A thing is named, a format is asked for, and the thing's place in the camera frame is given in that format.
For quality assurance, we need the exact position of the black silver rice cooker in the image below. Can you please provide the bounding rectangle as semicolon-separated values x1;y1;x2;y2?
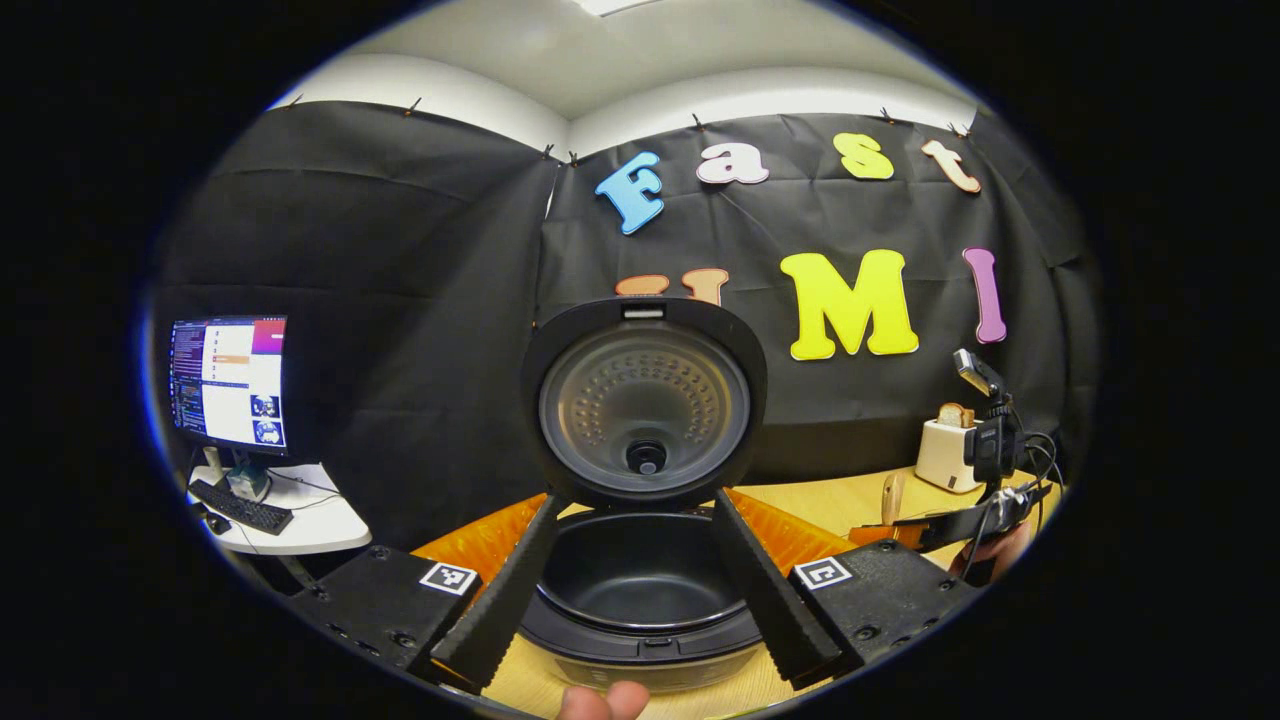
517;297;771;693

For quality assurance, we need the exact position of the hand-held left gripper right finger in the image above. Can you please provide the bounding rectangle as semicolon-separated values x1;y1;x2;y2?
712;487;986;691

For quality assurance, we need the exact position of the computer monitor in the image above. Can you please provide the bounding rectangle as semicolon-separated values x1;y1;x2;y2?
168;315;291;459

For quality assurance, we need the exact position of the white side table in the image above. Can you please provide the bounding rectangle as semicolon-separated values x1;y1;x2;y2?
185;462;373;557

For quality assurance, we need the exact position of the black backdrop cloth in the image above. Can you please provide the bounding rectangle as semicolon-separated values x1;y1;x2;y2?
145;100;1101;551

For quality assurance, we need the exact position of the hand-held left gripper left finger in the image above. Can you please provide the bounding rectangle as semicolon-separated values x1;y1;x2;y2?
290;490;563;696

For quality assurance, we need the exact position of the black keyboard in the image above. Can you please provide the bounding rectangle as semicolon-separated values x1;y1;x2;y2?
188;478;295;536

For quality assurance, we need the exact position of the white toaster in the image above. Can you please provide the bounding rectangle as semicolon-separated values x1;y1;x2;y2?
915;418;986;495

